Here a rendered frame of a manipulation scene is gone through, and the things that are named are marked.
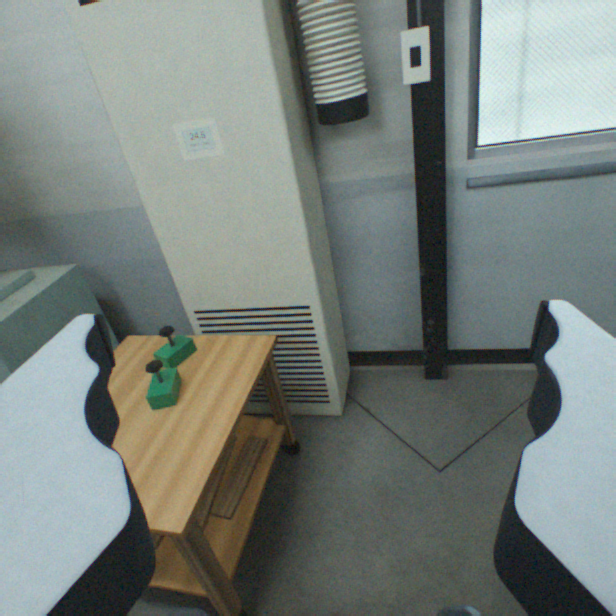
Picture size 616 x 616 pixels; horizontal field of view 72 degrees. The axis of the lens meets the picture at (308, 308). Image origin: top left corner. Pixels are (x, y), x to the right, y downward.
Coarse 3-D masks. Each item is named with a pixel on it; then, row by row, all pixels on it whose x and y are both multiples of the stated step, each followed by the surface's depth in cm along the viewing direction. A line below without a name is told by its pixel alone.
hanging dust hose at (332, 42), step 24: (312, 0) 107; (336, 0) 106; (312, 24) 110; (336, 24) 109; (312, 48) 114; (336, 48) 112; (312, 72) 121; (336, 72) 114; (360, 72) 117; (336, 96) 118; (360, 96) 119; (336, 120) 121
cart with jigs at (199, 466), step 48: (144, 336) 150; (192, 336) 145; (240, 336) 139; (144, 384) 127; (192, 384) 123; (240, 384) 119; (144, 432) 110; (192, 432) 107; (240, 432) 151; (288, 432) 152; (144, 480) 97; (192, 480) 95; (240, 480) 132; (192, 528) 92; (240, 528) 121; (192, 576) 112
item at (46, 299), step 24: (72, 264) 174; (0, 288) 155; (24, 288) 162; (48, 288) 160; (72, 288) 171; (0, 312) 147; (24, 312) 150; (48, 312) 159; (72, 312) 170; (96, 312) 183; (0, 336) 141; (24, 336) 149; (48, 336) 159; (0, 360) 141; (24, 360) 149; (0, 384) 149
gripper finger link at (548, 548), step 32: (544, 320) 10; (576, 320) 10; (544, 352) 10; (576, 352) 9; (608, 352) 9; (544, 384) 8; (576, 384) 8; (608, 384) 8; (544, 416) 8; (576, 416) 7; (608, 416) 7; (544, 448) 7; (576, 448) 7; (608, 448) 7; (512, 480) 7; (544, 480) 6; (576, 480) 6; (608, 480) 6; (512, 512) 6; (544, 512) 6; (576, 512) 6; (608, 512) 6; (512, 544) 6; (544, 544) 5; (576, 544) 5; (608, 544) 5; (512, 576) 6; (544, 576) 6; (576, 576) 5; (608, 576) 5; (544, 608) 6; (576, 608) 5; (608, 608) 5
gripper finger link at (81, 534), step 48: (96, 336) 10; (48, 384) 8; (96, 384) 9; (0, 432) 7; (48, 432) 7; (96, 432) 8; (0, 480) 7; (48, 480) 7; (96, 480) 7; (0, 528) 6; (48, 528) 6; (96, 528) 6; (144, 528) 7; (0, 576) 5; (48, 576) 5; (96, 576) 6; (144, 576) 6
